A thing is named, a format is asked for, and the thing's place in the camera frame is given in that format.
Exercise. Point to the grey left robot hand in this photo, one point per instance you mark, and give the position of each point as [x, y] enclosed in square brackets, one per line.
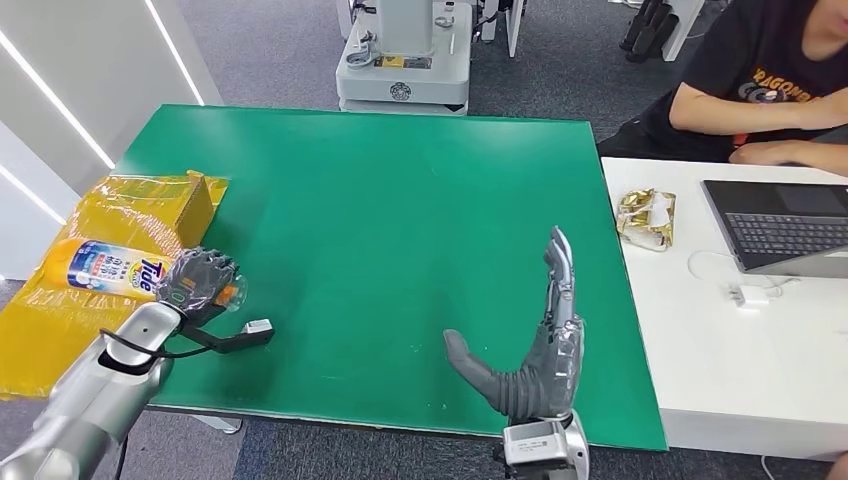
[195, 281]

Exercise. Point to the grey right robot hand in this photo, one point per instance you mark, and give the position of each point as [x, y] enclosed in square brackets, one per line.
[553, 371]

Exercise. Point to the orange detergent bottle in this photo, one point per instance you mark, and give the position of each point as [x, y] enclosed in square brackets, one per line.
[106, 268]

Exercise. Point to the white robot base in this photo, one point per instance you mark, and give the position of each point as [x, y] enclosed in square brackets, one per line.
[404, 79]

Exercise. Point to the person's left forearm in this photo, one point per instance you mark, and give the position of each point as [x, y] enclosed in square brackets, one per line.
[815, 158]

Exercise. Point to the yellow taped cardboard box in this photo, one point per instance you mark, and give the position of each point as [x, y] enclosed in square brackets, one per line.
[126, 205]

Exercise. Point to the white table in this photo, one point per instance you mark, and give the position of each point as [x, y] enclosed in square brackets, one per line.
[729, 358]

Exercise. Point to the crumpled gold wrapper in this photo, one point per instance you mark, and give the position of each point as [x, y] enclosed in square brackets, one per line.
[646, 217]

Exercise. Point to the white power adapter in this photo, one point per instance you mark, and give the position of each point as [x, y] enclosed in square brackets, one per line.
[748, 295]

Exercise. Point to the grey laptop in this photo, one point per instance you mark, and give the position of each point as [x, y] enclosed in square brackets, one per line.
[782, 232]

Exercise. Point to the white furniture leg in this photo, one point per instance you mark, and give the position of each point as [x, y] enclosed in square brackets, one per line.
[513, 26]

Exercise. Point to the black stacked chair legs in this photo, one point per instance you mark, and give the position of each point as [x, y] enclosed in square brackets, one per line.
[646, 33]

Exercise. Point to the person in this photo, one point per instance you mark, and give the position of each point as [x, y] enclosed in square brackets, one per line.
[748, 60]

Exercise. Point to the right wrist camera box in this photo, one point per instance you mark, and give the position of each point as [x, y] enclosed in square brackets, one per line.
[536, 445]

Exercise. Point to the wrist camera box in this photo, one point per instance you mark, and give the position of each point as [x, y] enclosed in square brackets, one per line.
[536, 445]
[257, 326]

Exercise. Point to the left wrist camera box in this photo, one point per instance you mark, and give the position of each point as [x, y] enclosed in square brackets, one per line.
[257, 326]

